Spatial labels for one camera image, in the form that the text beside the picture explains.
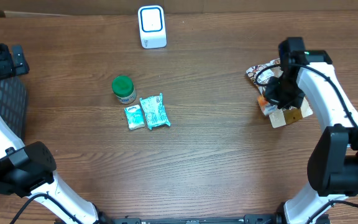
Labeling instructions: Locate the orange snack packet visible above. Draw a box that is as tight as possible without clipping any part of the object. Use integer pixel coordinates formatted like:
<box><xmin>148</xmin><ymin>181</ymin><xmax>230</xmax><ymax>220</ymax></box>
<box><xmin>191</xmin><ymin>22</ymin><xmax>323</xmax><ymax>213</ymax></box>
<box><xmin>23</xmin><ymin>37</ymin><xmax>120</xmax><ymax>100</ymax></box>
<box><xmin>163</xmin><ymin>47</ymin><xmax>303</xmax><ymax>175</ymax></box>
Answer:
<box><xmin>257</xmin><ymin>95</ymin><xmax>277</xmax><ymax>116</ymax></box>

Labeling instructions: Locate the Panitee bread bag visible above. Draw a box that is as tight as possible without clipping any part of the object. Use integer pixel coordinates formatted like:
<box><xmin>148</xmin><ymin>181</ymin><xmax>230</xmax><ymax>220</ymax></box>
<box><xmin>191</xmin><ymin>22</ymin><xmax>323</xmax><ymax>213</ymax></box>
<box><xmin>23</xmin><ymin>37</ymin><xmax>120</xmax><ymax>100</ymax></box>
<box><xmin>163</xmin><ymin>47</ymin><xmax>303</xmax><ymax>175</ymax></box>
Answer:
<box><xmin>246</xmin><ymin>58</ymin><xmax>313</xmax><ymax>128</ymax></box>

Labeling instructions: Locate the green lid jar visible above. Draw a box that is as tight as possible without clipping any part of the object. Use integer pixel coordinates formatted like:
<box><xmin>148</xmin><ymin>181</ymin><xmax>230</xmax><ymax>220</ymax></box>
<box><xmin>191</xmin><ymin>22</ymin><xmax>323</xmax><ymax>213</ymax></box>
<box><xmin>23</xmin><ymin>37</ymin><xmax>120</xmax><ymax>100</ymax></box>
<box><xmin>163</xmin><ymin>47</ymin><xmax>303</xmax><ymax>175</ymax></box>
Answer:
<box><xmin>111</xmin><ymin>75</ymin><xmax>137</xmax><ymax>105</ymax></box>

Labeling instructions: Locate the teal snack packet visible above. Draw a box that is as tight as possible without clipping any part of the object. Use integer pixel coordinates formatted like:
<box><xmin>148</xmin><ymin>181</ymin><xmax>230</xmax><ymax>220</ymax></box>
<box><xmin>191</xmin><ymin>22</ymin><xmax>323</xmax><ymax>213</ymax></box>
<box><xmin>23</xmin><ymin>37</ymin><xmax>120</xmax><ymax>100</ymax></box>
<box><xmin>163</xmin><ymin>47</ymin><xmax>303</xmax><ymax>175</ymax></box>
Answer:
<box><xmin>139</xmin><ymin>93</ymin><xmax>171</xmax><ymax>130</ymax></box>

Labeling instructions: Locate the small teal tissue pack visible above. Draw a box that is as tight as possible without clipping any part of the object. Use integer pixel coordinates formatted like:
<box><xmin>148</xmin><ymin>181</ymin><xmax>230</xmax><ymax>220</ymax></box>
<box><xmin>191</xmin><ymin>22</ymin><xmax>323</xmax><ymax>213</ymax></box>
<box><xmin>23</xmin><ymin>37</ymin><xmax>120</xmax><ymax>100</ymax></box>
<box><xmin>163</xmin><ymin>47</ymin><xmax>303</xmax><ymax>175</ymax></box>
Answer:
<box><xmin>124</xmin><ymin>105</ymin><xmax>145</xmax><ymax>131</ymax></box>

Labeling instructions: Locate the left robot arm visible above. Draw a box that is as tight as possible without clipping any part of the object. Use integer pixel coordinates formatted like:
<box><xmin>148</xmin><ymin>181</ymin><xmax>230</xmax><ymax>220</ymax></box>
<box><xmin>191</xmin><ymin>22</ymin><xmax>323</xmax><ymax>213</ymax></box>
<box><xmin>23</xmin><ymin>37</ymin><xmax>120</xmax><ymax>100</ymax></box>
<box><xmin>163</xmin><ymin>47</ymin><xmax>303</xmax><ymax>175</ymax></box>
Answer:
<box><xmin>0</xmin><ymin>44</ymin><xmax>111</xmax><ymax>223</ymax></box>

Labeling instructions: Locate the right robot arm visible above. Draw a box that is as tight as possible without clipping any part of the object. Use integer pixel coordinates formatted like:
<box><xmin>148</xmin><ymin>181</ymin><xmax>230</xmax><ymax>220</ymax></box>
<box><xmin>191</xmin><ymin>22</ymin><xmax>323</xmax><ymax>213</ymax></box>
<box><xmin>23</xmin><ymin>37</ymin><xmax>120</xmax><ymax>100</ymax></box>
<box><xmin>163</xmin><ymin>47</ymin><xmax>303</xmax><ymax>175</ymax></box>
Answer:
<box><xmin>244</xmin><ymin>37</ymin><xmax>358</xmax><ymax>223</ymax></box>

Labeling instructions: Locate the dark grey mesh basket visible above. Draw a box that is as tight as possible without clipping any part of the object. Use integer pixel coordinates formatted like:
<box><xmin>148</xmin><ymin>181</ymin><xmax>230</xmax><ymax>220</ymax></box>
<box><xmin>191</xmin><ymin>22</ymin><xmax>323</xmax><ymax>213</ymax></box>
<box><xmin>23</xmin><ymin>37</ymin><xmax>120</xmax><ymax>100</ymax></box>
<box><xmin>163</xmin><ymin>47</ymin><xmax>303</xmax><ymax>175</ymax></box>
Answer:
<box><xmin>0</xmin><ymin>77</ymin><xmax>28</xmax><ymax>140</ymax></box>

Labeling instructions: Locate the cardboard backdrop wall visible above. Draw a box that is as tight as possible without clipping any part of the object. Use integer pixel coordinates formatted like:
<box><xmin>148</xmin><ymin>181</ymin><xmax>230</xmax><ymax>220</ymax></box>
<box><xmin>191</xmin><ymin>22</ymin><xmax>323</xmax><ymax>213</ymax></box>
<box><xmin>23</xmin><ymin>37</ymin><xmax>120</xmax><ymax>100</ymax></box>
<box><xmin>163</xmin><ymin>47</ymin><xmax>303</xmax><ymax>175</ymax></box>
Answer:
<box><xmin>0</xmin><ymin>0</ymin><xmax>358</xmax><ymax>17</ymax></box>

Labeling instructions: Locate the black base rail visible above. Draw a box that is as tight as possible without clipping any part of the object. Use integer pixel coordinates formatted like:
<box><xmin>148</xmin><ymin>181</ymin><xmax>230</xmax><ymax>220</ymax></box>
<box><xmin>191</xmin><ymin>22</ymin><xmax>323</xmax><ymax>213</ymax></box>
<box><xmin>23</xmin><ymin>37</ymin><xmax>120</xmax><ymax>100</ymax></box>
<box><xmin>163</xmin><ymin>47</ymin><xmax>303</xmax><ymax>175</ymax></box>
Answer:
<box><xmin>112</xmin><ymin>215</ymin><xmax>279</xmax><ymax>224</ymax></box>

